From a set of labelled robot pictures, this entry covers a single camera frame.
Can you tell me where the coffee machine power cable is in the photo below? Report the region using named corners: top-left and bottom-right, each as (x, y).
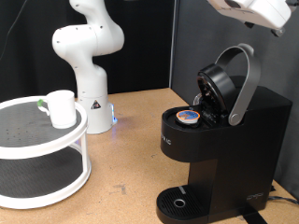
top-left (266, 195), bottom-right (299, 206)

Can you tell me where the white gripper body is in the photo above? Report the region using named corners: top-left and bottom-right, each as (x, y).
top-left (206, 0), bottom-right (293, 31)

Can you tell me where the white two-tier turntable shelf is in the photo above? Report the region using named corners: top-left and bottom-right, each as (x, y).
top-left (0, 95), bottom-right (93, 210)

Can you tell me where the black drip tray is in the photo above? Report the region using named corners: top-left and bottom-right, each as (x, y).
top-left (155, 185), bottom-right (213, 224)

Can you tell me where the white mug green-marked handle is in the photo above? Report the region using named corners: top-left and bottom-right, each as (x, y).
top-left (36, 90), bottom-right (78, 130)

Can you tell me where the black keurig coffee machine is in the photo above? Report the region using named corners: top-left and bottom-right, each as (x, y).
top-left (155, 85), bottom-right (293, 224)

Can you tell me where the black tape strip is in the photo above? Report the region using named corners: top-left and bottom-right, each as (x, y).
top-left (238, 206), bottom-right (269, 224)

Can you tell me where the orange blue coffee pod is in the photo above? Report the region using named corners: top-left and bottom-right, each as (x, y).
top-left (175, 109), bottom-right (201, 126)

